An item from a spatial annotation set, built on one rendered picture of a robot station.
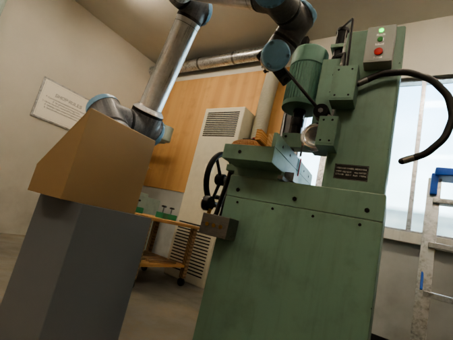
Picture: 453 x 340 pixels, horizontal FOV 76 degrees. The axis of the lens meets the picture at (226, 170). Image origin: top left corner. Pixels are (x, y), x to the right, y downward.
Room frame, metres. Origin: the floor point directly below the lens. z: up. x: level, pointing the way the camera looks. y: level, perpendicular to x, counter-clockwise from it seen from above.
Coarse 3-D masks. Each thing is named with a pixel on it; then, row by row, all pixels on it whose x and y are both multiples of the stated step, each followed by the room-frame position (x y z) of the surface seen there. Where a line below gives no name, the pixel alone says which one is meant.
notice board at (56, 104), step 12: (48, 84) 3.07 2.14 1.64; (60, 84) 3.16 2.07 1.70; (36, 96) 3.03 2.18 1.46; (48, 96) 3.10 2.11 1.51; (60, 96) 3.20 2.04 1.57; (72, 96) 3.30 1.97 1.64; (36, 108) 3.05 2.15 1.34; (48, 108) 3.13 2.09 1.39; (60, 108) 3.23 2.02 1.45; (72, 108) 3.33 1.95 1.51; (84, 108) 3.44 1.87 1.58; (48, 120) 3.17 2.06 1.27; (60, 120) 3.27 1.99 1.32; (72, 120) 3.37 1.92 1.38
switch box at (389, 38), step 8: (392, 24) 0.97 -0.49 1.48; (368, 32) 1.01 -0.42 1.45; (376, 32) 1.00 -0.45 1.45; (384, 32) 0.98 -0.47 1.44; (392, 32) 0.97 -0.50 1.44; (368, 40) 1.01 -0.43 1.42; (376, 40) 1.00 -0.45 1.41; (384, 40) 0.98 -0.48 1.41; (392, 40) 0.97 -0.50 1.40; (368, 48) 1.01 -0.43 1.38; (376, 48) 0.99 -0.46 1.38; (384, 48) 0.98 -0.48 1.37; (392, 48) 0.97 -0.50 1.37; (368, 56) 1.01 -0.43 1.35; (376, 56) 0.99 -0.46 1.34; (384, 56) 0.98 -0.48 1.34; (392, 56) 0.97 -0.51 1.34; (368, 64) 1.02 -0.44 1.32; (376, 64) 1.01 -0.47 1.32; (384, 64) 1.00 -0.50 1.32
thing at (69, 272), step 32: (32, 224) 1.11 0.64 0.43; (64, 224) 0.98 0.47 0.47; (96, 224) 1.00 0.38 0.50; (128, 224) 1.10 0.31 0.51; (32, 256) 1.06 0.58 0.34; (64, 256) 0.95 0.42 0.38; (96, 256) 1.03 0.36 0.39; (128, 256) 1.14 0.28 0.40; (32, 288) 1.02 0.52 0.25; (64, 288) 0.97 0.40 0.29; (96, 288) 1.06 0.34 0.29; (128, 288) 1.17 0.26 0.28; (0, 320) 1.10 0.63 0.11; (32, 320) 0.98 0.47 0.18; (64, 320) 1.00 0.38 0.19; (96, 320) 1.09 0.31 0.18
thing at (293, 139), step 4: (284, 136) 1.28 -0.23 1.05; (288, 136) 1.28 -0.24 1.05; (292, 136) 1.27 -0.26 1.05; (296, 136) 1.26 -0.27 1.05; (300, 136) 1.25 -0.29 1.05; (284, 140) 1.29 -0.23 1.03; (288, 140) 1.28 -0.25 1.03; (292, 140) 1.27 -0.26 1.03; (296, 140) 1.26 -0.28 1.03; (300, 140) 1.25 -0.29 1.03; (288, 144) 1.28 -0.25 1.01; (292, 144) 1.27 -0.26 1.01; (296, 144) 1.26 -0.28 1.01; (300, 144) 1.25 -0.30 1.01; (292, 148) 1.29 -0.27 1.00; (296, 148) 1.27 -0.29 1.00; (300, 148) 1.26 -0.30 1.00; (304, 148) 1.25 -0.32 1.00; (308, 152) 1.29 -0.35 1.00
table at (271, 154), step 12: (228, 144) 1.10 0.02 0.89; (240, 144) 1.07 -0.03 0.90; (228, 156) 1.09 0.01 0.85; (240, 156) 1.07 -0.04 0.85; (252, 156) 1.04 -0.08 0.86; (264, 156) 1.02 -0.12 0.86; (276, 156) 1.03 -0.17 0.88; (228, 168) 1.33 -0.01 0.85; (252, 168) 1.17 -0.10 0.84; (264, 168) 1.12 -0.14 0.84; (276, 168) 1.07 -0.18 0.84; (288, 168) 1.16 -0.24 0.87; (300, 180) 1.34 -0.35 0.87
